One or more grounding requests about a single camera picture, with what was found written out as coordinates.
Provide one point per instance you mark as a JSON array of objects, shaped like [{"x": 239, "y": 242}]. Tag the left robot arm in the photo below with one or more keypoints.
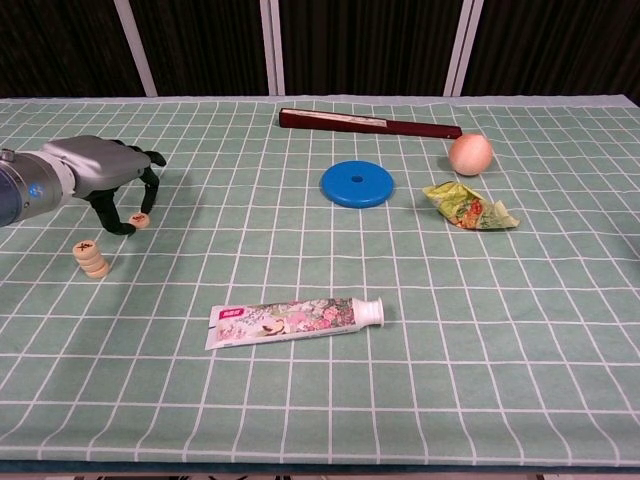
[{"x": 25, "y": 190}]

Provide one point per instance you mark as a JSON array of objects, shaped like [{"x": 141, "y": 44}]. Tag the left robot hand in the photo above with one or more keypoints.
[{"x": 100, "y": 165}]

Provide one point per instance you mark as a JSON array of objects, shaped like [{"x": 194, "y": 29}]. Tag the crumpled green snack wrapper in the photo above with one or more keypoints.
[{"x": 465, "y": 210}]

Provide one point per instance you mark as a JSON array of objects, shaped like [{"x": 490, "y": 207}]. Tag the dark red folded fan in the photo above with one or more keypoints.
[{"x": 425, "y": 131}]

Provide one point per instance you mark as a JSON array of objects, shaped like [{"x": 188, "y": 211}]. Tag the blue plastic disc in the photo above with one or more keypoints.
[{"x": 340, "y": 190}]

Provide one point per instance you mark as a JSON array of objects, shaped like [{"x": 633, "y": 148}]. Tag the peach coloured ball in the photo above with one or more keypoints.
[{"x": 470, "y": 155}]

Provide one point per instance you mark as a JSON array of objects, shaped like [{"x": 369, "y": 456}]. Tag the floral toothpaste tube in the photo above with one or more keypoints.
[{"x": 280, "y": 325}]

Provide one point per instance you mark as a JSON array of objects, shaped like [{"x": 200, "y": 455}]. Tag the green grid tablecloth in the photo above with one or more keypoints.
[{"x": 320, "y": 400}]

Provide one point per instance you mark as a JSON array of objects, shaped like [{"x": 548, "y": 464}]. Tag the white aluminium frame post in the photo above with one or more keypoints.
[
  {"x": 274, "y": 50},
  {"x": 463, "y": 50},
  {"x": 136, "y": 50}
]

